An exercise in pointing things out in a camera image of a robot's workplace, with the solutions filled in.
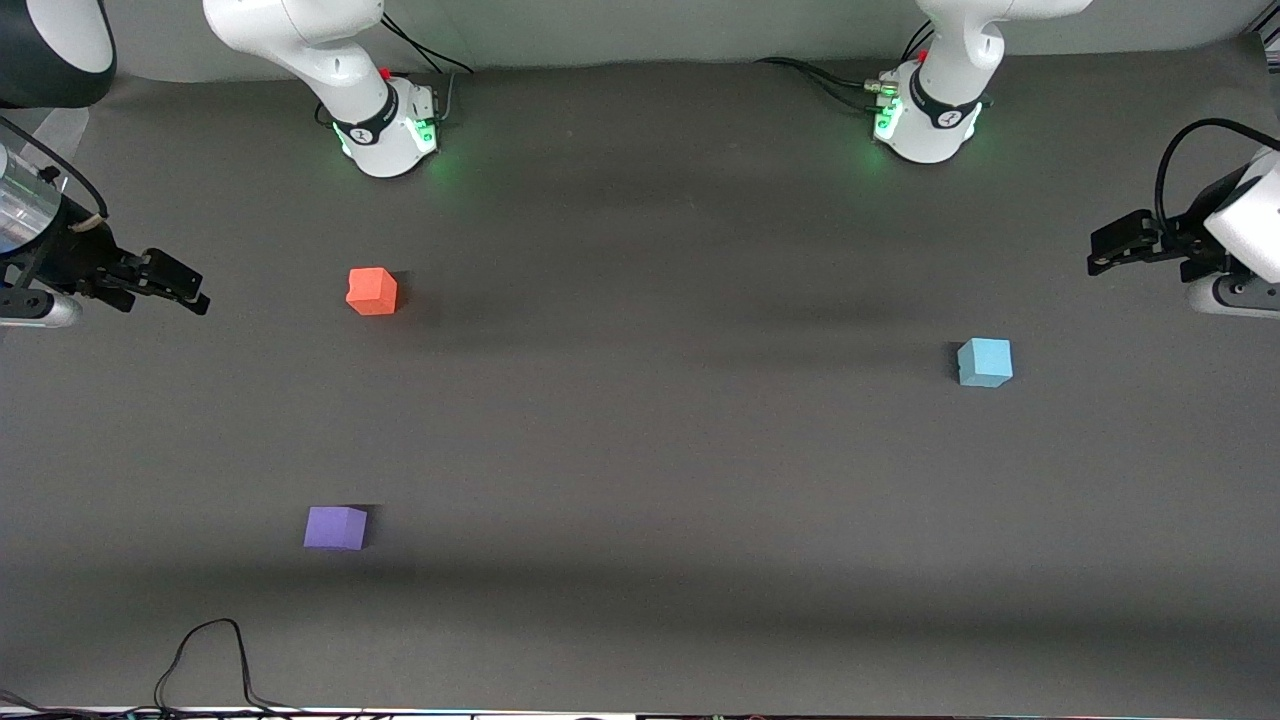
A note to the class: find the purple foam block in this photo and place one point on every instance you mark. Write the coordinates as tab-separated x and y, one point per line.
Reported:
335	528

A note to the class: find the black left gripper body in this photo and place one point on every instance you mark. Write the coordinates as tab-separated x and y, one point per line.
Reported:
1178	243

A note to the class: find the light blue foam block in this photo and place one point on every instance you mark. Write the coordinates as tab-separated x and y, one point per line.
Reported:
985	362

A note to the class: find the orange foam block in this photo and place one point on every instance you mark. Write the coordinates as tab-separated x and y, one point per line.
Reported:
372	292

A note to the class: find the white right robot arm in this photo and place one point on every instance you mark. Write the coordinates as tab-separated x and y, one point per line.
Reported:
330	60

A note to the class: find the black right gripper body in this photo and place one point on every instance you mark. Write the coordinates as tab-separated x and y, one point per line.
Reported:
72	257

